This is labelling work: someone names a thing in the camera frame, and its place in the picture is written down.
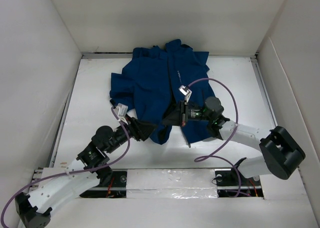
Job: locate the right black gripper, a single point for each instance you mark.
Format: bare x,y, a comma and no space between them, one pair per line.
179,117

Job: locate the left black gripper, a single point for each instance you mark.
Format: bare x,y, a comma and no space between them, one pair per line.
140,129

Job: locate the blue zip-up jacket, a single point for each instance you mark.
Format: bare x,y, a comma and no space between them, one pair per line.
150,83

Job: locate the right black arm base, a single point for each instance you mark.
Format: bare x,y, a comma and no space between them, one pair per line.
229,184

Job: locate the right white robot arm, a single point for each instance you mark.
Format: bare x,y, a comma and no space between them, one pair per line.
280,153

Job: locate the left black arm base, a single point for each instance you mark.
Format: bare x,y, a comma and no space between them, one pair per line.
115,187

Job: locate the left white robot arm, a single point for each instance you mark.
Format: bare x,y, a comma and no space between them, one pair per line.
89,169

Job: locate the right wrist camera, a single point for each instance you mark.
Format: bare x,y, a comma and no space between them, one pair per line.
186,92

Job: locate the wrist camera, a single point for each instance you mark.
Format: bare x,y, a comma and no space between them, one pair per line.
186,92
121,111

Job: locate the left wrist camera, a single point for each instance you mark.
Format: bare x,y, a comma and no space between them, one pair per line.
121,111

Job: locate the silver aluminium rail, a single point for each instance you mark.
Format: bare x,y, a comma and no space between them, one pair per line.
263,91

